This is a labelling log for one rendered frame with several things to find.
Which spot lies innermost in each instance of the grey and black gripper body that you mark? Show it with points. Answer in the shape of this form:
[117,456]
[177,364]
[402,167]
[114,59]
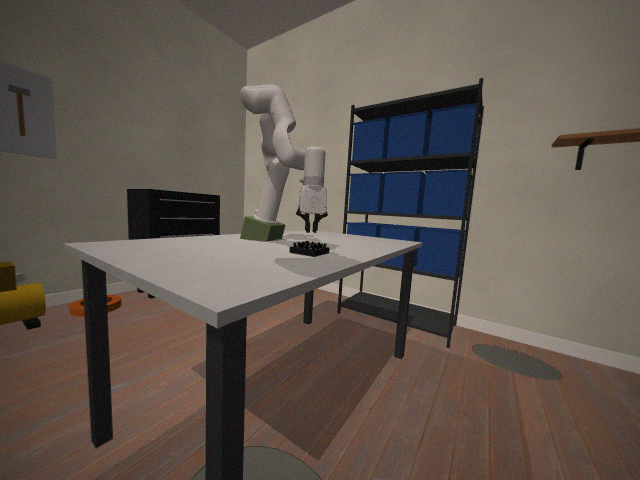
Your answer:
[313,199]

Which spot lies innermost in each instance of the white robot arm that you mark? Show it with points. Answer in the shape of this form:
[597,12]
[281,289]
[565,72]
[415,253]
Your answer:
[278,152]

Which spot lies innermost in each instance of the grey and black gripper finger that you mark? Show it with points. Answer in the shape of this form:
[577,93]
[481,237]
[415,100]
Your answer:
[306,219]
[318,217]

